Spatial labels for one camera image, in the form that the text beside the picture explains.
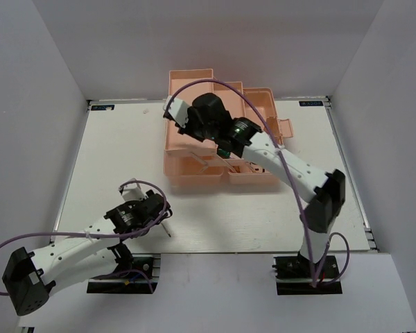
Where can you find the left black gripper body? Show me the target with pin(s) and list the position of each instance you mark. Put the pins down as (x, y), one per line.
(133, 204)

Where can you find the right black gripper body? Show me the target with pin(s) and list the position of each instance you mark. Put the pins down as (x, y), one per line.
(195, 129)

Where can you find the blue handled screwdriver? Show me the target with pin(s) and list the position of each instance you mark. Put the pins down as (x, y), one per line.
(166, 230)

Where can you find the pink plastic toolbox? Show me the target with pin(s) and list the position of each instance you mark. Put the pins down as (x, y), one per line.
(188, 162)

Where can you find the green stubby screwdriver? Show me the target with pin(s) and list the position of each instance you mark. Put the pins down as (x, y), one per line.
(223, 153)

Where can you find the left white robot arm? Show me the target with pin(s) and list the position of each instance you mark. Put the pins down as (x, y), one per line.
(32, 277)

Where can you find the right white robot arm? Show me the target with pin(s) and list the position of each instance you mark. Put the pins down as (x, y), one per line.
(323, 192)

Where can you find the left blue table label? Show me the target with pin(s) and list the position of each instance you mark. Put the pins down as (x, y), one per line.
(102, 107)

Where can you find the blue table label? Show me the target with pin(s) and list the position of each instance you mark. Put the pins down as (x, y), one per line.
(102, 107)
(311, 103)

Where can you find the right blue table label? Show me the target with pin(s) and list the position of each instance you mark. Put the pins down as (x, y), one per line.
(311, 103)

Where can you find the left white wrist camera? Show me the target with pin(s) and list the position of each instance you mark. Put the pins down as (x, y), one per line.
(131, 190)

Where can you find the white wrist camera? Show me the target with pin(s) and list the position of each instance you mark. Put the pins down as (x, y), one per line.
(176, 110)
(131, 190)

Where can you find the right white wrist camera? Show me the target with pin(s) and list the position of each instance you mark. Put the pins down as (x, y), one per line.
(176, 110)

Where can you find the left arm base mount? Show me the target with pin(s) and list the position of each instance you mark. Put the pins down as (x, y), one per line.
(139, 278)

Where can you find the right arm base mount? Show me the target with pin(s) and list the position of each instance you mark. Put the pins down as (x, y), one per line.
(293, 277)

